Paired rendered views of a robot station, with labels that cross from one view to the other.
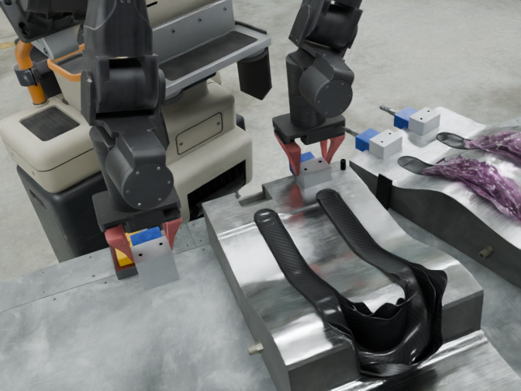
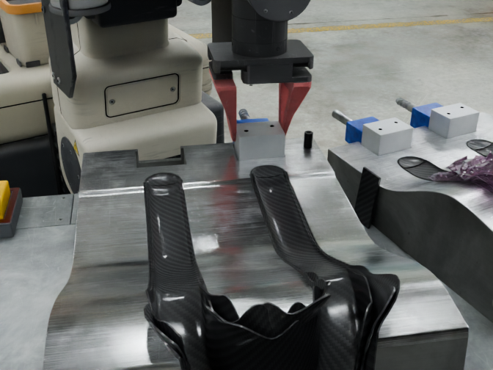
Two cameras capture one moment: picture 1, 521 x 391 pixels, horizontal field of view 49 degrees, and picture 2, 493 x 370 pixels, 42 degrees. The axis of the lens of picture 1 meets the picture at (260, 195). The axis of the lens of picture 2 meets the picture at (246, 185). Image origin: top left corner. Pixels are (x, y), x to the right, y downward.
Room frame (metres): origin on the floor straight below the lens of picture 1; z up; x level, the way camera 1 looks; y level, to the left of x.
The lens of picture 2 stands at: (0.12, -0.15, 1.21)
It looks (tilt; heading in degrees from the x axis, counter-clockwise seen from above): 30 degrees down; 6
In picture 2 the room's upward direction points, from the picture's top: straight up
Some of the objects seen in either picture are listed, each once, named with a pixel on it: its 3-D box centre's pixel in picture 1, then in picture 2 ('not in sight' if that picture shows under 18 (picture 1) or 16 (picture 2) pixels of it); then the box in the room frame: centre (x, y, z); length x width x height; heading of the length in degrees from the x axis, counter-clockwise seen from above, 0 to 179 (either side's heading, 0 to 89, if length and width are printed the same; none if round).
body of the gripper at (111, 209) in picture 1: (131, 186); not in sight; (0.57, 0.16, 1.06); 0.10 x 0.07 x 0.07; 106
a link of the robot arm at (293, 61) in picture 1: (307, 74); not in sight; (0.76, -0.09, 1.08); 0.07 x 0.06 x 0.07; 15
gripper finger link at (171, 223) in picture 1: (153, 225); not in sight; (0.57, 0.15, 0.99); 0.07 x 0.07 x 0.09; 16
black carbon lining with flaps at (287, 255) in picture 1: (343, 256); (244, 241); (0.54, -0.10, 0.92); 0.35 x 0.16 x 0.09; 16
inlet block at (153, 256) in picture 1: (147, 241); not in sight; (0.60, 0.17, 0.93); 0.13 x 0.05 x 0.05; 17
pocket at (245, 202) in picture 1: (253, 204); (161, 171); (0.73, 0.01, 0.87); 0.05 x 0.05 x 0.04; 16
